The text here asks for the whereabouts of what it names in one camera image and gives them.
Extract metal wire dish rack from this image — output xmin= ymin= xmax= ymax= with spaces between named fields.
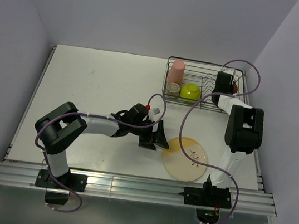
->
xmin=162 ymin=56 xmax=246 ymax=113

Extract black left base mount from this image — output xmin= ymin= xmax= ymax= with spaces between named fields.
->
xmin=35 ymin=169 xmax=87 ymax=206

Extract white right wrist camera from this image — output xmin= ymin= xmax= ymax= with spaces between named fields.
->
xmin=220 ymin=66 xmax=236 ymax=76

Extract yellow cream floral plate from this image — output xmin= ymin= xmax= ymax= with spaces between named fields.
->
xmin=162 ymin=137 xmax=208 ymax=182

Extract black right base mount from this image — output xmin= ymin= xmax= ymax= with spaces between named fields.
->
xmin=178 ymin=187 xmax=232 ymax=209

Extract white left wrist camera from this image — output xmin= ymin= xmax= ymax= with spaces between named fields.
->
xmin=145 ymin=105 xmax=161 ymax=118

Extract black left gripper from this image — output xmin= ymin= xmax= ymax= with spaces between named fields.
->
xmin=127 ymin=116 xmax=171 ymax=152

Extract speckled ceramic cup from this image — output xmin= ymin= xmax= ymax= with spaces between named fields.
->
xmin=166 ymin=83 xmax=180 ymax=96

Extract aluminium rail frame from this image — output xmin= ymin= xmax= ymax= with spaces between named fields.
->
xmin=0 ymin=45 xmax=276 ymax=216

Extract pink plastic cup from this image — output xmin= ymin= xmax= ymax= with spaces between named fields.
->
xmin=166 ymin=60 xmax=185 ymax=85

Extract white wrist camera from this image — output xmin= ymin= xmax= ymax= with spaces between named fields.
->
xmin=145 ymin=105 xmax=161 ymax=118
xmin=220 ymin=66 xmax=236 ymax=76

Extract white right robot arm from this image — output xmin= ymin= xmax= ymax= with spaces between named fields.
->
xmin=209 ymin=72 xmax=264 ymax=188

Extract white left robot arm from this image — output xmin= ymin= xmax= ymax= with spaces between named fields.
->
xmin=35 ymin=102 xmax=169 ymax=188

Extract lime green bowl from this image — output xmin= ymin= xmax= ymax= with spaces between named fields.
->
xmin=180 ymin=83 xmax=201 ymax=103

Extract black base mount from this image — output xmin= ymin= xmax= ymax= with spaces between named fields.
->
xmin=35 ymin=169 xmax=87 ymax=206
xmin=178 ymin=187 xmax=232 ymax=209

